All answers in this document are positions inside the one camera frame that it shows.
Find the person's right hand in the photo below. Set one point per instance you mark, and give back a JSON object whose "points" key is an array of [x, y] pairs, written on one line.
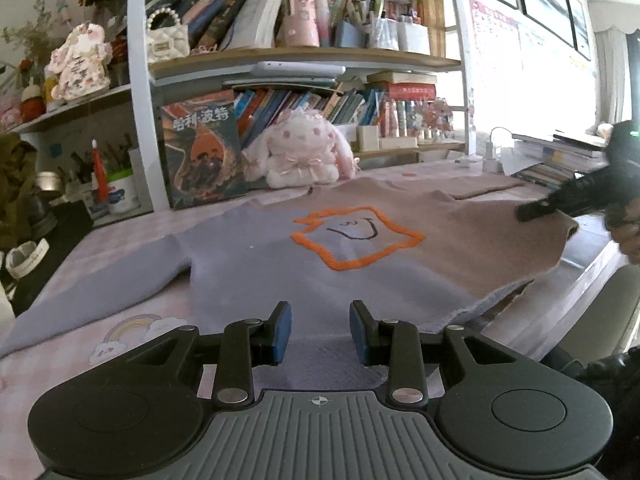
{"points": [[622, 222]]}

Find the white charger plug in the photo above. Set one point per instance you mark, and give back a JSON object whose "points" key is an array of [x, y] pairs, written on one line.
{"points": [[498, 142]]}

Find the red tassel ornament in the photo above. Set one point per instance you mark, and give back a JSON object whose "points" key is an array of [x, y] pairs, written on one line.
{"points": [[99, 172]]}

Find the white wooden bookshelf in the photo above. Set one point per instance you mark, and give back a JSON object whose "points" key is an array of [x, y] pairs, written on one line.
{"points": [[208, 72]]}

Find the dark brown garment pile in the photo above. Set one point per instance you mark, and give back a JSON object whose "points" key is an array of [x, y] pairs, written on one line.
{"points": [[18, 170]]}

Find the purple and pink sweater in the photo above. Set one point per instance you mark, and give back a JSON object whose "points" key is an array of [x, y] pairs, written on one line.
{"points": [[418, 251]]}

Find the pink floral doll figure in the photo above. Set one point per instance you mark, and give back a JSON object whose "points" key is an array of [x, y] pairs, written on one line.
{"points": [[79, 65]]}

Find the white pen holder cup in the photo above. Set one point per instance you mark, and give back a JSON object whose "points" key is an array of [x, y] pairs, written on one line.
{"points": [[122, 192]]}

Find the pink cylindrical cup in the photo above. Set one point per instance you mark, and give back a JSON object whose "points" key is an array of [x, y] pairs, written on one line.
{"points": [[299, 24]]}

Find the stack of books on desk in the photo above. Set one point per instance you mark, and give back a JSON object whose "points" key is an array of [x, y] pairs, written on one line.
{"points": [[552, 160]]}

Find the white pink plush bunny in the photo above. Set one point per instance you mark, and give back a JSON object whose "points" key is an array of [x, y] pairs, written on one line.
{"points": [[301, 148]]}

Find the white tablet under shelf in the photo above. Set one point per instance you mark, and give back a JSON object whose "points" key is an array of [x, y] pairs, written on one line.
{"points": [[297, 69]]}

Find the Harry Potter book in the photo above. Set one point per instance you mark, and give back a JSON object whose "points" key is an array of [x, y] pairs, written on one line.
{"points": [[201, 147]]}

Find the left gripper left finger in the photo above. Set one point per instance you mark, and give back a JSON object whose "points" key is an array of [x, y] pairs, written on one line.
{"points": [[245, 345]]}

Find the white quilted pearl handbag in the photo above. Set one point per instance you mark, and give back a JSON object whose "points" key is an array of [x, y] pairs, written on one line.
{"points": [[166, 43]]}

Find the white smart watch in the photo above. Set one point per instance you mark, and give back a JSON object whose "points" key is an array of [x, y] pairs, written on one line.
{"points": [[23, 260]]}

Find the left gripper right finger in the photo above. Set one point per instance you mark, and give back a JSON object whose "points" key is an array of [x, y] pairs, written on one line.
{"points": [[395, 345]]}

